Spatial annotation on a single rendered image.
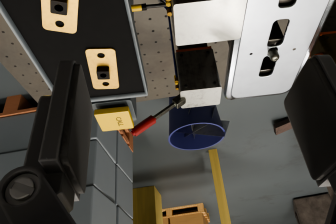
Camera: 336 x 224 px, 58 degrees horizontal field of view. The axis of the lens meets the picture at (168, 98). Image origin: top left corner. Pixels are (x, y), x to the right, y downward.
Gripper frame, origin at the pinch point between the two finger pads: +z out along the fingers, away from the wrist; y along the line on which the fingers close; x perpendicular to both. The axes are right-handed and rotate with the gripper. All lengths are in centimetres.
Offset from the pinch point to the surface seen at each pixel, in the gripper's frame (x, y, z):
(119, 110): -33.2, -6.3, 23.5
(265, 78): -45, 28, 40
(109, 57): -19.4, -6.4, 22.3
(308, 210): -497, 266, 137
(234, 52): -35, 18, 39
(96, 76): -23.1, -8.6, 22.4
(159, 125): -233, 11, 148
